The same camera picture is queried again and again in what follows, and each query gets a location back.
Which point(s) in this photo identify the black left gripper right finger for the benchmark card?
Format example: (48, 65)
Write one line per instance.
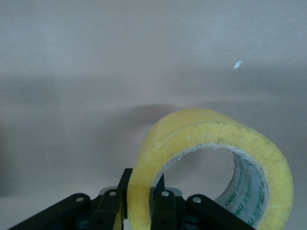
(165, 208)

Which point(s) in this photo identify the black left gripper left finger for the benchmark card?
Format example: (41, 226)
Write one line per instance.
(108, 206)

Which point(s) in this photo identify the yellow clear tape roll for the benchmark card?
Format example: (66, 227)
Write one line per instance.
(216, 134)

